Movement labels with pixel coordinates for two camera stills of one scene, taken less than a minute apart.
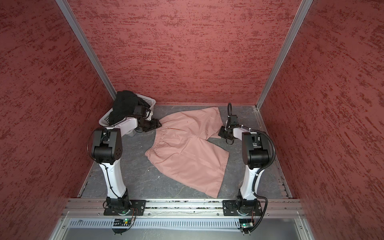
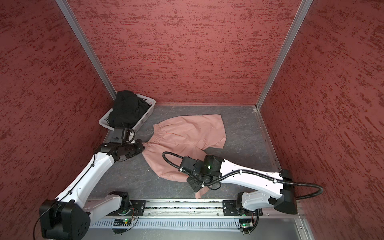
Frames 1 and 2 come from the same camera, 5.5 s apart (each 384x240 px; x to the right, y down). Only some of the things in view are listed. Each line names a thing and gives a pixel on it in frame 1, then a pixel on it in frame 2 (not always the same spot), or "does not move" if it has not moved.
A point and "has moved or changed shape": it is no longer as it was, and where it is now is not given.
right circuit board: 246,223 does not move
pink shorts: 181,140 has moved or changed shape
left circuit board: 124,222 does not move
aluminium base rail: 182,208 does not move
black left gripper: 155,124 -> 140,148
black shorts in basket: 124,103 does not move
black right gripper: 221,133 -> 196,187
